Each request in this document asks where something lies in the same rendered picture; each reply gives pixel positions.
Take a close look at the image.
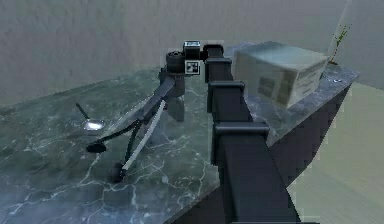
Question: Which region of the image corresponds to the thin green plant sprig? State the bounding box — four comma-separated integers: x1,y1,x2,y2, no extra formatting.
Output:
328,23,353,66

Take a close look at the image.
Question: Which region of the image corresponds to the dark green marble counter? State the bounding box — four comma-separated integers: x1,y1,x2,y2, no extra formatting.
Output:
0,41,362,224

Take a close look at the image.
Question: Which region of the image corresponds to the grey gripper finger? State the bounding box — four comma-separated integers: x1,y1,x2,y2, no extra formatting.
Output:
85,118,144,154
110,99,167,184

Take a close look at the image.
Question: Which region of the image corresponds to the silver spoon with black handle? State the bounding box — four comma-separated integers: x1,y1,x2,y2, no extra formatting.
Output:
75,102,106,132

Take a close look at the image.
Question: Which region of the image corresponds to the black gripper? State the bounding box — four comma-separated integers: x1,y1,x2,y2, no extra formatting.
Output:
138,50,186,123

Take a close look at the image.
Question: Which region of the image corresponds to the pale cardboard box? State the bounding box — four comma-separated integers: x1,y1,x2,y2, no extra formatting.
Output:
232,41,330,110

